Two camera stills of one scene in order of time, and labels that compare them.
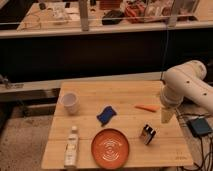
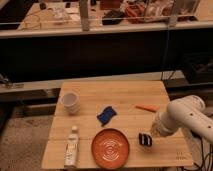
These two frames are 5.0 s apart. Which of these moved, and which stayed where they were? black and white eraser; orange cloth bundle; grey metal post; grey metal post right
Moved: black and white eraser
Stayed: grey metal post right; orange cloth bundle; grey metal post
